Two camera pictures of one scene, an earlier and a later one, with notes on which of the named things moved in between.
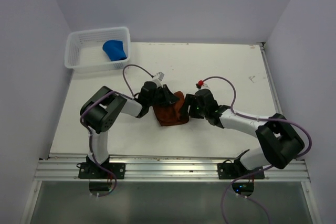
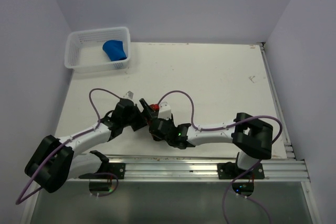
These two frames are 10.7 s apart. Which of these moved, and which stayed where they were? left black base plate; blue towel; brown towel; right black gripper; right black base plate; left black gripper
Moved: brown towel; left black gripper; right black gripper
Stayed: left black base plate; right black base plate; blue towel
